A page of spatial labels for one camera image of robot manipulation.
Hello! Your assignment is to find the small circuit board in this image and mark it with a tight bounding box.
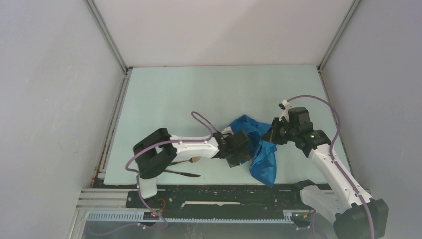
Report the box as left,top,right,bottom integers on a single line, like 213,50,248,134
143,212,161,220

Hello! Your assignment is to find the knife with black handle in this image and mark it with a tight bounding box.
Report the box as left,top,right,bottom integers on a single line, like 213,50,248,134
164,169,200,178

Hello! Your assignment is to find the fork with black handle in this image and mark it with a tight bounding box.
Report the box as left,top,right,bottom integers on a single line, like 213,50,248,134
169,157,201,166

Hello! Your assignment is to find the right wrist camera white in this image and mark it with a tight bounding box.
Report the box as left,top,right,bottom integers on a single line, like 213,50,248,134
278,99,292,122

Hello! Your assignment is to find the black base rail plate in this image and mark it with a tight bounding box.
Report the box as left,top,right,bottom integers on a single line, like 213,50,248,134
125,184,311,221

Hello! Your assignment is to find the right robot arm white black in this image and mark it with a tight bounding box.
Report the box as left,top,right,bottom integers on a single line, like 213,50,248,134
262,106,389,239

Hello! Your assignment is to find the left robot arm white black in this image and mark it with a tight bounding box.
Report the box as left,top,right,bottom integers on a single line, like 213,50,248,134
126,128,252,208

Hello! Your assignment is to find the blue cloth napkin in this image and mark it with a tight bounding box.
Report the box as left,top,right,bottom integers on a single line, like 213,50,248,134
228,115,277,187

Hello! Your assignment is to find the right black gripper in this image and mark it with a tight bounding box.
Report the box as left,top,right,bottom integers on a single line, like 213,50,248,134
261,117,298,145

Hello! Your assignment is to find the aluminium frame rail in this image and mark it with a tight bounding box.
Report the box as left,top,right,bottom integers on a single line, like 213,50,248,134
77,184,311,223

